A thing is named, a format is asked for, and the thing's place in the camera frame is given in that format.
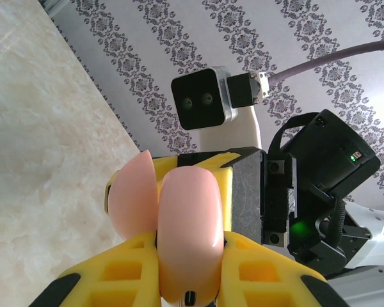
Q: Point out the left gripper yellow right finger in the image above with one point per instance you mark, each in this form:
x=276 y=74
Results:
x=259 y=278

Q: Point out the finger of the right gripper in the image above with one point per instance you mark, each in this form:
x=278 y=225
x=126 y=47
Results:
x=248 y=198

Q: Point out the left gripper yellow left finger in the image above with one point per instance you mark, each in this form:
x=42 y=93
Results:
x=115 y=275

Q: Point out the pink earbud charging case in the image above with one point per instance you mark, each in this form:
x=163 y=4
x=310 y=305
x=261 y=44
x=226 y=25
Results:
x=188 y=224

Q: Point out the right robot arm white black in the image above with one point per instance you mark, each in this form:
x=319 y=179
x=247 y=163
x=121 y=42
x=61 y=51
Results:
x=371 y=256

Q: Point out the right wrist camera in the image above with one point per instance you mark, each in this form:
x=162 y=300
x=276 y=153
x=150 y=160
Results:
x=198 y=99

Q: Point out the aluminium side rail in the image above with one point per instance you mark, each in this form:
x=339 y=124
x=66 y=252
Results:
x=51 y=8

